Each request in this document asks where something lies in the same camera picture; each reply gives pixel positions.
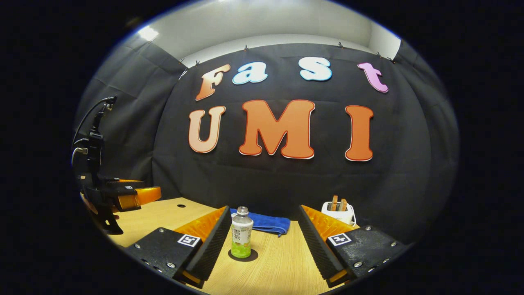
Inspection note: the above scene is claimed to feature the white toaster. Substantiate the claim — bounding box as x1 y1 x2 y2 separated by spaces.
321 201 357 227

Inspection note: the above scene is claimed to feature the white green water bottle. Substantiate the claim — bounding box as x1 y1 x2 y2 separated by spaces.
230 206 254 259

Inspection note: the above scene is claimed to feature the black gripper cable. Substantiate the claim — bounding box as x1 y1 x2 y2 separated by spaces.
72 98 110 164

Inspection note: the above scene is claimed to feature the black backdrop cloth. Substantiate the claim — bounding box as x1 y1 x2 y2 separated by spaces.
74 27 461 246

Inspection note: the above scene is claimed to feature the blue folded towel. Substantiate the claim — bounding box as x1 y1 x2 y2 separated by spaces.
229 208 291 237

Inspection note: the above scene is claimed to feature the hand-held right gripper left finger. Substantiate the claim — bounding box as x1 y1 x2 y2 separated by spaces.
125 206 233 288

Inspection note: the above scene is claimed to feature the dark brown round coaster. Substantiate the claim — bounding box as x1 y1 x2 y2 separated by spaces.
228 248 259 262

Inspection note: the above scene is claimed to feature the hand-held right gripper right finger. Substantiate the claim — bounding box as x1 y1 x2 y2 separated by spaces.
298 204 410 288

